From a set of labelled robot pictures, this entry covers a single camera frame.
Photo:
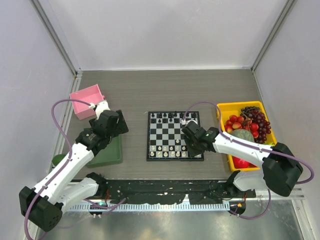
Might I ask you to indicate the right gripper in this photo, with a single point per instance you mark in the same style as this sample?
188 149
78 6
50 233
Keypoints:
192 152

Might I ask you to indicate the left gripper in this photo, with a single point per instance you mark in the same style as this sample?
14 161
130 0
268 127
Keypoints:
122 127

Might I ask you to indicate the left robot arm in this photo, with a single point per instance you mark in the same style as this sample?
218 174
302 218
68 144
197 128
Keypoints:
45 203

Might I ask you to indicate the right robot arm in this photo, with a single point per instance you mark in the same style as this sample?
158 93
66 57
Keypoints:
277 170

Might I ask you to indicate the green plastic tray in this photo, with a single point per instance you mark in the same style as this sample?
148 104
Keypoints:
111 155

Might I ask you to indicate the black white chessboard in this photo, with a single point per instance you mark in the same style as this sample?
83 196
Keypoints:
165 139

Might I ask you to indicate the yellow plastic bin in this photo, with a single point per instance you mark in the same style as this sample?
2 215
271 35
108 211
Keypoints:
234 108

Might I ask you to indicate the pink plastic box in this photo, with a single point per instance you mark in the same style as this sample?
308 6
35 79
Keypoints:
91 95

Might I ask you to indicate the green cantaloupe melon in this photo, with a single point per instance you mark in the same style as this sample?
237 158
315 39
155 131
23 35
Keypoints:
243 134

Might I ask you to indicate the red apple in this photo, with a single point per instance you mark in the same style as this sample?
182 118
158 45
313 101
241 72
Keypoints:
240 163

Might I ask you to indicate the purple grape bunch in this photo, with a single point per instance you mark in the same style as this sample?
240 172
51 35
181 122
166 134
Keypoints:
255 121

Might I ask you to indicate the green lime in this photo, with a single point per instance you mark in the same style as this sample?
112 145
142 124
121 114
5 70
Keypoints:
57 159

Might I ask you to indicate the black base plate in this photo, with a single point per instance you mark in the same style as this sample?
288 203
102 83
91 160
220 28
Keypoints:
168 191

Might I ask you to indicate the aluminium frame rail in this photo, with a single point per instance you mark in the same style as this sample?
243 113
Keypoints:
53 27

